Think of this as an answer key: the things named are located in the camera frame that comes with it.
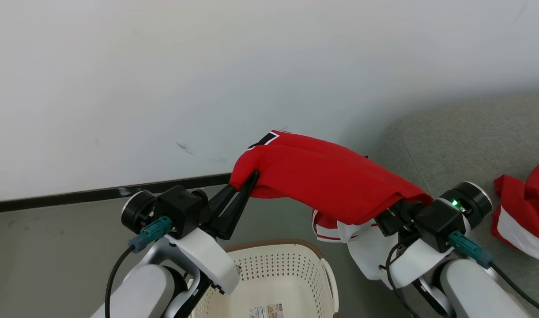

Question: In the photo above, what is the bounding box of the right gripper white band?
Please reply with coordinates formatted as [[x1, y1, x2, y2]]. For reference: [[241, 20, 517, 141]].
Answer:
[[375, 181, 493, 290]]

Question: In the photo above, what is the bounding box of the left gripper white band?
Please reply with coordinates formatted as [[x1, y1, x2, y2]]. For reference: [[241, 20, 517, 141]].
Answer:
[[121, 170, 260, 294]]

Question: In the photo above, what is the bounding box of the red garment with black trim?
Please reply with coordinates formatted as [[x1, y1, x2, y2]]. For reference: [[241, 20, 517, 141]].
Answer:
[[230, 130, 433, 281]]

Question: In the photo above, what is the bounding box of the red and white garment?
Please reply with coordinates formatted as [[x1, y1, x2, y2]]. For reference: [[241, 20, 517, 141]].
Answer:
[[490, 157, 539, 265]]

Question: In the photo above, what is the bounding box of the cream perforated laundry basket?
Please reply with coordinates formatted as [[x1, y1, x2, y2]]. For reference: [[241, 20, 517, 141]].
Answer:
[[188, 238, 339, 318]]

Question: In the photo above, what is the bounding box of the grey fabric sofa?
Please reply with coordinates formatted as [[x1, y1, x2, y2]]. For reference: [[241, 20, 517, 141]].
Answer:
[[369, 91, 539, 318]]

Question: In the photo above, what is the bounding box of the paper label sticker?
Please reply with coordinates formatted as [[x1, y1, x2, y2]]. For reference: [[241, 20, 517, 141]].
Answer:
[[248, 303, 284, 318]]

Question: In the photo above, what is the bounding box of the thin black right gripper cable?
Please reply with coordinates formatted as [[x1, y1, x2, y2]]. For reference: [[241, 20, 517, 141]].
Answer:
[[379, 241, 422, 318]]

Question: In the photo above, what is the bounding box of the right black cable teal plug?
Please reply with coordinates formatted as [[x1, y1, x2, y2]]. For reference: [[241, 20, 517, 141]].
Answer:
[[449, 232, 539, 317]]

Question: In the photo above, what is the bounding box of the black cable teal plug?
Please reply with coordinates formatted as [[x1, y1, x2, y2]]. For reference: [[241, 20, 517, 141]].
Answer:
[[105, 216, 173, 318], [449, 232, 539, 317]]

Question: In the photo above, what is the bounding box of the left black cable teal plug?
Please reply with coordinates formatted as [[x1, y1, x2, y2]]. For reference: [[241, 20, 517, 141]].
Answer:
[[105, 216, 173, 318]]

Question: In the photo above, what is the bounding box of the black wall baseboard strip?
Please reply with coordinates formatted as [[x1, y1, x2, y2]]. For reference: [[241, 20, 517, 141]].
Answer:
[[0, 173, 232, 215]]

